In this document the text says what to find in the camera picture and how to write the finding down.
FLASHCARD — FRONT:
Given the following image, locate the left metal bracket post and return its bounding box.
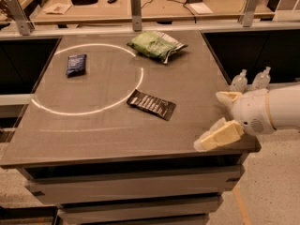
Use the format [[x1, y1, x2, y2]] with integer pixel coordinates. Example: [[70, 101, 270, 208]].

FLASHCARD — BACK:
[[5, 0, 35, 36]]

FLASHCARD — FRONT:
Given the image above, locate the small black remote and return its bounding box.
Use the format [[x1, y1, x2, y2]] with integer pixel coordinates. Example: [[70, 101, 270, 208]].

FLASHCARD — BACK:
[[107, 0, 117, 4]]

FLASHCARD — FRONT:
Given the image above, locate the black cloth bundle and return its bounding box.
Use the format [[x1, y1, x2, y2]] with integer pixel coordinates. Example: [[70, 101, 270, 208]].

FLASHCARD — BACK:
[[71, 0, 98, 6]]

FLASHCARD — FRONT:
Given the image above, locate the dark blue snack pouch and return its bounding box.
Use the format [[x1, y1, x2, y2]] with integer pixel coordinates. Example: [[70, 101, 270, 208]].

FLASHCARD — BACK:
[[66, 54, 86, 77]]

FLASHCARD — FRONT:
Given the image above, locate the grey drawer cabinet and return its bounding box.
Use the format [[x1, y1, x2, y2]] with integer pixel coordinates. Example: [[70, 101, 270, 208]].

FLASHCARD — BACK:
[[22, 154, 244, 225]]

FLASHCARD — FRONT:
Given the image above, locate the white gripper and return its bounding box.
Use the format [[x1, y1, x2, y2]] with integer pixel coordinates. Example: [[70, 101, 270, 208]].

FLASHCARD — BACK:
[[194, 89, 275, 151]]

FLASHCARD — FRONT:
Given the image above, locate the middle metal bracket post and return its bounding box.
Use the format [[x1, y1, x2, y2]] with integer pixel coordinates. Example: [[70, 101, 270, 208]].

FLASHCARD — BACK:
[[130, 0, 142, 32]]

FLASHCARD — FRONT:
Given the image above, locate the white paper sheet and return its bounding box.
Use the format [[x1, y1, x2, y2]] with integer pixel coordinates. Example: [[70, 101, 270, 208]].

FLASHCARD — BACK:
[[190, 2, 212, 14]]

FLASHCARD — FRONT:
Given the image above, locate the paper packet on desk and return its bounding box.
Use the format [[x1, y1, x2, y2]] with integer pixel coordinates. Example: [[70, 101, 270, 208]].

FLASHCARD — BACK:
[[44, 3, 71, 15]]

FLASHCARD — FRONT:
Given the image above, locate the black rxbar chocolate wrapper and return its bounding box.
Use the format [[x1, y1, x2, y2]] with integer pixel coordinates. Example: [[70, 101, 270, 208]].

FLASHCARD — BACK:
[[127, 89, 176, 121]]

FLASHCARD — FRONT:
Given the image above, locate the right metal bracket post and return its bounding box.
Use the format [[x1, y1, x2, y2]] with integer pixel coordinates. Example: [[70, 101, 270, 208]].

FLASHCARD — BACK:
[[239, 0, 259, 27]]

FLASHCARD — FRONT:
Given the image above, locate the clear plastic bottle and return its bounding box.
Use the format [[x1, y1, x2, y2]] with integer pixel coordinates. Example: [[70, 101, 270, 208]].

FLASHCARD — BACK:
[[230, 69, 248, 93], [252, 67, 271, 90]]

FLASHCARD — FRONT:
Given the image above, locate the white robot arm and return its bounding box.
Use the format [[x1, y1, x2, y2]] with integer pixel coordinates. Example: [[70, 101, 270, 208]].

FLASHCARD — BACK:
[[194, 84, 300, 151]]

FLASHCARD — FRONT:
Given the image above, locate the metal bracket post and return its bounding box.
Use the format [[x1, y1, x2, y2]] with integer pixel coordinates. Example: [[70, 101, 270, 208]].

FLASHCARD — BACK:
[[5, 0, 35, 36], [130, 0, 142, 32], [239, 0, 259, 27]]

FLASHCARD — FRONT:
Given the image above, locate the green jalapeno chip bag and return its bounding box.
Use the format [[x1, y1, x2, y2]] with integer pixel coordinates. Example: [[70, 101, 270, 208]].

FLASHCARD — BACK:
[[127, 31, 187, 64]]

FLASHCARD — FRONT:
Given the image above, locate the clear plastic bottle left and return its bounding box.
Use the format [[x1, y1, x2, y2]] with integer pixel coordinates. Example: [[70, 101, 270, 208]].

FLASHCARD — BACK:
[[230, 69, 248, 93]]

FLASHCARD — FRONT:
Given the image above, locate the clear plastic bottle right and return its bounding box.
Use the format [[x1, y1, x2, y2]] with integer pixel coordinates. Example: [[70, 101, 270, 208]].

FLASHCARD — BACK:
[[252, 67, 271, 90]]

